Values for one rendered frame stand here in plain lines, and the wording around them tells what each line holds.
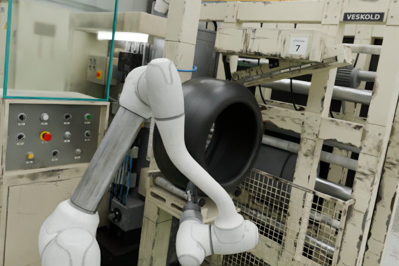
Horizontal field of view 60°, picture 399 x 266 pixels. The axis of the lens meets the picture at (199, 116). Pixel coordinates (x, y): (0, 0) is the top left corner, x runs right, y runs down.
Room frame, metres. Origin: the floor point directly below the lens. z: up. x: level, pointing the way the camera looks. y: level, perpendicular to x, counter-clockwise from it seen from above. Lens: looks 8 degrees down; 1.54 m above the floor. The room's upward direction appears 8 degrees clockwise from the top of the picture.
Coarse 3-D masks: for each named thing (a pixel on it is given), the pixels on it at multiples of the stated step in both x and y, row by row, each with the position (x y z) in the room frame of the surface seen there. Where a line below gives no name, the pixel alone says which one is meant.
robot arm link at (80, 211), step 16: (128, 80) 1.22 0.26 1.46; (128, 96) 1.18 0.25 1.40; (128, 112) 1.18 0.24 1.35; (144, 112) 1.19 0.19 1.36; (112, 128) 1.17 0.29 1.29; (128, 128) 1.17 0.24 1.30; (112, 144) 1.15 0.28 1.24; (128, 144) 1.18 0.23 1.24; (96, 160) 1.15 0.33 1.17; (112, 160) 1.15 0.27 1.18; (96, 176) 1.13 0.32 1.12; (112, 176) 1.16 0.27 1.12; (80, 192) 1.12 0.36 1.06; (96, 192) 1.12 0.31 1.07; (64, 208) 1.10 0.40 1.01; (80, 208) 1.10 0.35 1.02; (96, 208) 1.14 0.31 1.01; (48, 224) 1.09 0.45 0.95; (64, 224) 1.06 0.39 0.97; (80, 224) 1.08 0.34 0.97; (96, 224) 1.13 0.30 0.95; (48, 240) 1.03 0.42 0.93
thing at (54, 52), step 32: (32, 0) 1.66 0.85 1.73; (64, 0) 1.77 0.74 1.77; (96, 0) 1.90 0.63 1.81; (32, 32) 1.67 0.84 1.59; (64, 32) 1.78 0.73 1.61; (96, 32) 1.91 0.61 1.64; (32, 64) 1.68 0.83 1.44; (64, 64) 1.79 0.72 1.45; (96, 64) 1.92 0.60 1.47; (32, 96) 1.68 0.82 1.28; (64, 96) 1.80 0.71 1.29; (96, 96) 1.94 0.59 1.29
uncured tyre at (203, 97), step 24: (192, 96) 1.60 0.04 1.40; (216, 96) 1.58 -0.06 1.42; (240, 96) 1.68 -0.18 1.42; (192, 120) 1.51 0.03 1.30; (216, 120) 2.03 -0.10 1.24; (240, 120) 1.99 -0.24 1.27; (192, 144) 1.49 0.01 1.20; (216, 144) 2.03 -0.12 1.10; (240, 144) 1.98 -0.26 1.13; (168, 168) 1.60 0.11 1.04; (216, 168) 1.96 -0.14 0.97; (240, 168) 1.89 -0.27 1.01
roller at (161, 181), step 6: (156, 180) 1.80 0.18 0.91; (162, 180) 1.78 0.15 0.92; (168, 180) 1.78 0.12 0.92; (162, 186) 1.77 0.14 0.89; (168, 186) 1.73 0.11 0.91; (174, 186) 1.71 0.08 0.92; (174, 192) 1.70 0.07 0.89; (180, 192) 1.67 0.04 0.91; (186, 198) 1.64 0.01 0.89; (198, 198) 1.59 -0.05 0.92; (198, 204) 1.58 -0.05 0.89; (204, 204) 1.60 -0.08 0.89
